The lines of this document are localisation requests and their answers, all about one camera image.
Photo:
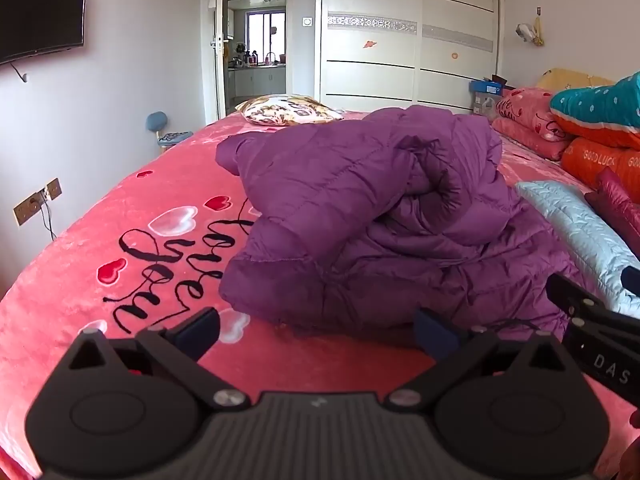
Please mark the white sliding wardrobe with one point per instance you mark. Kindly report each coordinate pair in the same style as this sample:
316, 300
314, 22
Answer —
370, 85

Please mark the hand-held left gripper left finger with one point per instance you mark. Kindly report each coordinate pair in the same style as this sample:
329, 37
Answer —
201, 331

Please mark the teal polka dot pillow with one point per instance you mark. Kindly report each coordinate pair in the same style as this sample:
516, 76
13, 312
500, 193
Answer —
600, 100

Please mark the dark red jacket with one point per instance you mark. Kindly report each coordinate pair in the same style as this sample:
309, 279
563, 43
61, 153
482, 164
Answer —
620, 205

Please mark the yellow hanging ornament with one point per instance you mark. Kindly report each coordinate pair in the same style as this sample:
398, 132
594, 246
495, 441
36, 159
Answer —
538, 32

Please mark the gold wall socket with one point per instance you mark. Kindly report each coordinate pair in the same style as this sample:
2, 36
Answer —
30, 205

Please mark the black wall television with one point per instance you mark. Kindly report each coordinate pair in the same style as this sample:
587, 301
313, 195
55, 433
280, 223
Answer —
40, 15

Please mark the light blue quilted jacket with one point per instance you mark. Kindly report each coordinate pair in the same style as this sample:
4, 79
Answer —
575, 225

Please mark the purple down jacket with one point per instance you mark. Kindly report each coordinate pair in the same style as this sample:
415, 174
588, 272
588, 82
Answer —
350, 185

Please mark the floral pillow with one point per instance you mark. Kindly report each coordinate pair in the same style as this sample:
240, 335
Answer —
285, 110

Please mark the white room door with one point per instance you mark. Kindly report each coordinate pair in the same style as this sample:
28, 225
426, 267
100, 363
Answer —
218, 85

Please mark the small blue chair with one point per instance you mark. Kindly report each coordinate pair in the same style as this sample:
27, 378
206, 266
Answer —
156, 121

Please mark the kitchen window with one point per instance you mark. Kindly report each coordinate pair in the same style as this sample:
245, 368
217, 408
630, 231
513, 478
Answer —
265, 35

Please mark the orange pillow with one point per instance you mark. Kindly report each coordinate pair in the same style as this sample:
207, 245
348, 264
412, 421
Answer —
600, 160

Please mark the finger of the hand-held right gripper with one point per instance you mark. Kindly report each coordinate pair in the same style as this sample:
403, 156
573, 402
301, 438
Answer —
575, 302

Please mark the white light switch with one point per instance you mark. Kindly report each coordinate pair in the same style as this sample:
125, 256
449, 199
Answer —
307, 21

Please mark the blue storage box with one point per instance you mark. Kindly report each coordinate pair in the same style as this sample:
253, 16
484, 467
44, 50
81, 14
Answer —
485, 90

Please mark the yellow pillow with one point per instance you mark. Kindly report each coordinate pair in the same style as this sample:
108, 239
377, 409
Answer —
565, 79

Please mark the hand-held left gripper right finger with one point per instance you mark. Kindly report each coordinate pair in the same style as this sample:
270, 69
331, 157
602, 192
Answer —
433, 334

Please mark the pink heart printed blanket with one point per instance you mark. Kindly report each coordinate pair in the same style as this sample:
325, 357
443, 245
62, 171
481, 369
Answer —
100, 210

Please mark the white kitchen cabinet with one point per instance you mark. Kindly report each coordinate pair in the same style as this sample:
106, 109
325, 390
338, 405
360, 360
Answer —
255, 80

